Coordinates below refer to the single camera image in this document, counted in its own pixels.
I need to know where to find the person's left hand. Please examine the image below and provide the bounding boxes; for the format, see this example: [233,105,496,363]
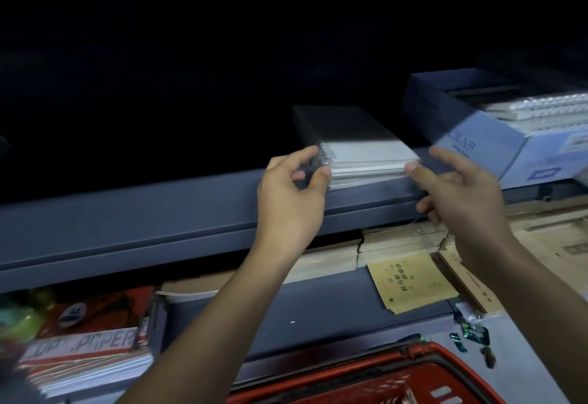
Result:
[255,146,332,257]

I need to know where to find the person's right hand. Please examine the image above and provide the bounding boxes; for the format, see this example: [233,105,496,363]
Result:
[405,146,513,274]

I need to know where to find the pack of spiral notebooks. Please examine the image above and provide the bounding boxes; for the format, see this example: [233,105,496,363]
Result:
[292,105,421,191]

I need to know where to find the person's right forearm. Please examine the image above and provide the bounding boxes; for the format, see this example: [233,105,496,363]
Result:
[459,234,588,404]

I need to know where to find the person's left forearm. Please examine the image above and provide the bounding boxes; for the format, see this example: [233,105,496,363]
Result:
[117,234,319,404]

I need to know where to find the blue cardboard box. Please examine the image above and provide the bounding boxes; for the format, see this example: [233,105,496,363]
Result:
[401,68,588,189]

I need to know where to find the yellow paper booklet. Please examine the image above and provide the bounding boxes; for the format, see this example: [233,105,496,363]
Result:
[367,251,460,316]

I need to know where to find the grey metal shelf board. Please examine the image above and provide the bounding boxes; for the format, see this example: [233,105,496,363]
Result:
[158,275,572,404]
[0,142,588,294]

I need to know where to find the stack of white spiral notebooks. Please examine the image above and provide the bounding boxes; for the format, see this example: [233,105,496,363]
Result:
[448,86,588,137]

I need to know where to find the pile of brown kraft folders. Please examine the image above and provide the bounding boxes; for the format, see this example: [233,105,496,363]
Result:
[435,201,588,316]

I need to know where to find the green foil wrapper scraps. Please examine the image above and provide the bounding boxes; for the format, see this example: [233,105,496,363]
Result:
[449,319,498,369]

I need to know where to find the red plastic shopping basket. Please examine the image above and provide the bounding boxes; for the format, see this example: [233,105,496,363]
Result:
[227,341,507,404]

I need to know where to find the stack of red paper packs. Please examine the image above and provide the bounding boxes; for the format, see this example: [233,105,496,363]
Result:
[16,285,158,401]

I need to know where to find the yellow green plastic packet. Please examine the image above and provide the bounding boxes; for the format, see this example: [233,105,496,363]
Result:
[0,288,57,350]

